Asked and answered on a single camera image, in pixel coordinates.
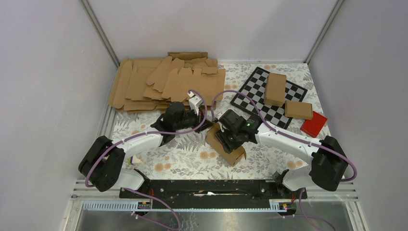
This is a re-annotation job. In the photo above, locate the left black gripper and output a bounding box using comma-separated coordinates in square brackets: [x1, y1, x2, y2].
[174, 106, 213, 134]

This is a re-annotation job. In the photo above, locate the brown cardboard box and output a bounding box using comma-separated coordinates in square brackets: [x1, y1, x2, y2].
[205, 123, 247, 167]

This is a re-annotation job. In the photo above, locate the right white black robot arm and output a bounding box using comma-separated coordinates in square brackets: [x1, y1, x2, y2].
[216, 109, 348, 198]

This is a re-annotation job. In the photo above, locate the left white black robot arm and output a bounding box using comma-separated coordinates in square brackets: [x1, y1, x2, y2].
[78, 102, 212, 198]

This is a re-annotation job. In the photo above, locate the folded cardboard box upright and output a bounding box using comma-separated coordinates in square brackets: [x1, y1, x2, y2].
[264, 73, 286, 107]

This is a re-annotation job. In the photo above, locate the folded cardboard box flat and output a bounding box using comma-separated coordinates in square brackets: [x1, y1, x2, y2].
[284, 100, 313, 120]

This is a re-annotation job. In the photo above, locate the red box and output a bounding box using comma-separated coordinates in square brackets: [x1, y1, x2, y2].
[300, 111, 328, 138]

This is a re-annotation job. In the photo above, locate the floral table mat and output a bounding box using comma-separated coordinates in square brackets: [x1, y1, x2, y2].
[107, 64, 323, 180]

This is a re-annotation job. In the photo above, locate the black white checkerboard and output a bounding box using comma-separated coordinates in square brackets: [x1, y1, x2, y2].
[230, 66, 308, 130]

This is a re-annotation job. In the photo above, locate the stack of flat cardboard blanks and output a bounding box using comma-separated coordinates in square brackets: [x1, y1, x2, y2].
[108, 52, 226, 114]

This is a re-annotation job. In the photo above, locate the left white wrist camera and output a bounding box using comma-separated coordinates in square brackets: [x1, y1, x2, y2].
[188, 91, 203, 115]

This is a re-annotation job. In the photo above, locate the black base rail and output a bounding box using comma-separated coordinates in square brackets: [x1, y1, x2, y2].
[137, 179, 307, 206]

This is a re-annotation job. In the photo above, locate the grey cable duct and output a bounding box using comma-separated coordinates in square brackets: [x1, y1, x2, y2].
[82, 200, 287, 213]

